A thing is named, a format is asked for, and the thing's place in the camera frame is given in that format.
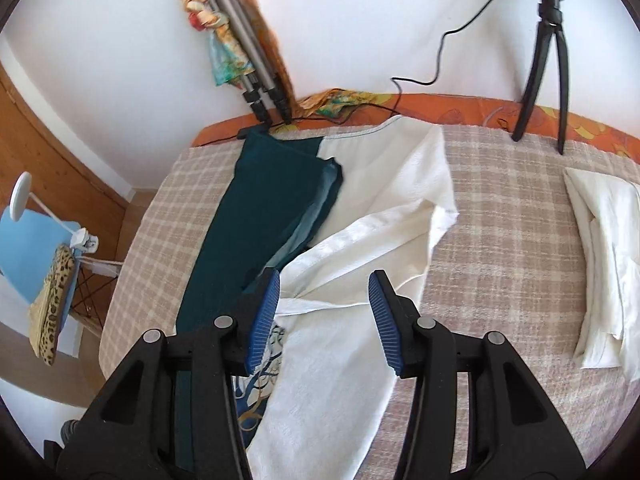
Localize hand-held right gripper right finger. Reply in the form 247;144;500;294
367;270;586;480

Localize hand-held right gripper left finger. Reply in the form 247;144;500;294
57;267;281;480

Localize white textured garment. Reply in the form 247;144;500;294
245;115;461;480

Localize white blue swirl-print cloth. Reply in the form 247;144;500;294
235;325;288;448

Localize dark teal garment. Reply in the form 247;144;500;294
172;127;346;476

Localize stack of folded clothes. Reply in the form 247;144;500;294
562;165;640;371

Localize beige plaid blanket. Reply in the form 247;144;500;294
97;125;640;480

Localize leopard print cloth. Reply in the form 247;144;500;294
29;245;77;367

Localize light blue chair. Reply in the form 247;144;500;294
0;207;121;361

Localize wooden wardrobe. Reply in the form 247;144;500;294
0;60;131;271

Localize colourful orange scarf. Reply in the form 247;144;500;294
174;0;401;123

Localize white clip lamp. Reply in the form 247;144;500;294
10;172;101;253

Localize silver folded tripod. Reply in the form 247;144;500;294
197;0;296;123

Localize black mini tripod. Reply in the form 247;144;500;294
511;0;571;156

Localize black ring light cable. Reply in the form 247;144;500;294
235;0;516;141

